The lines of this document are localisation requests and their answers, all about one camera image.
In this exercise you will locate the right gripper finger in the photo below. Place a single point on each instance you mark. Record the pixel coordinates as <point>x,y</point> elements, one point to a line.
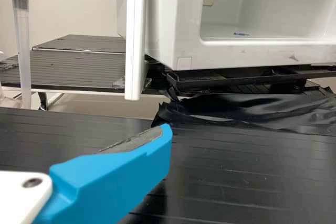
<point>110,182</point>

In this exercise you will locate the black tray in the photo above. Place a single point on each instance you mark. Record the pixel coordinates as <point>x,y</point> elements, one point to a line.
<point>236,78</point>

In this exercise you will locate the white pipette stand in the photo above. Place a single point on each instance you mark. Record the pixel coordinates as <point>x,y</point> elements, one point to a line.
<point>135,37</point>

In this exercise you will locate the long black platform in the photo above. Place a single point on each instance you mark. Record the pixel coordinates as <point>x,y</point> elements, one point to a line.
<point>236,171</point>

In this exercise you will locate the white incubator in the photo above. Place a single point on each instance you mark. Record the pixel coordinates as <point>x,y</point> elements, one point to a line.
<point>183,37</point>

